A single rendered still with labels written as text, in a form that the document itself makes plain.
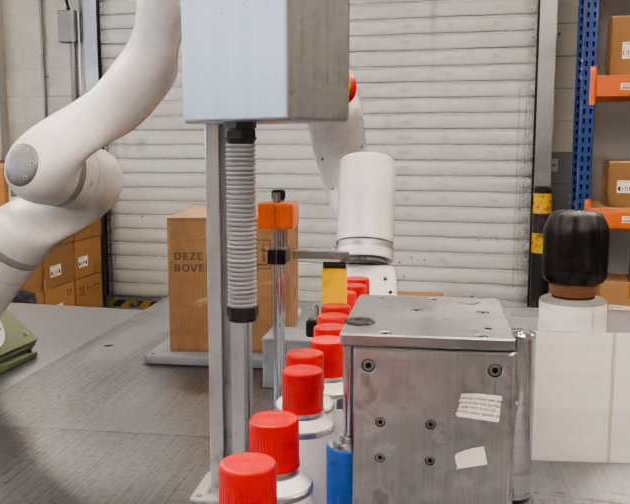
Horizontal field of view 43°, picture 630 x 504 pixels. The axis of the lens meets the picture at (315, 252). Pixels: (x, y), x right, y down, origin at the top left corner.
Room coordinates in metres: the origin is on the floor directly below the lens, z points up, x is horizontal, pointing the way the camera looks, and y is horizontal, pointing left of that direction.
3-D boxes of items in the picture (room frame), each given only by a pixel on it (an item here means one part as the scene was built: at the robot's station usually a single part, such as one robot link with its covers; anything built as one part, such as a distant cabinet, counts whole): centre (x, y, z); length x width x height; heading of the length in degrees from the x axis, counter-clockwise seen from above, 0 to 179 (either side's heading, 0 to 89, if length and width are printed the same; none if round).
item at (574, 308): (1.03, -0.33, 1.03); 0.09 x 0.09 x 0.30
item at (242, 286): (0.85, 0.08, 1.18); 0.04 x 0.04 x 0.21
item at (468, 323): (0.56, -0.08, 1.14); 0.14 x 0.11 x 0.01; 171
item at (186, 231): (1.71, 0.16, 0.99); 0.30 x 0.24 x 0.27; 178
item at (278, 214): (0.94, 0.01, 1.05); 0.10 x 0.04 x 0.33; 81
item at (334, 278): (0.94, -0.02, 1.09); 0.03 x 0.01 x 0.06; 81
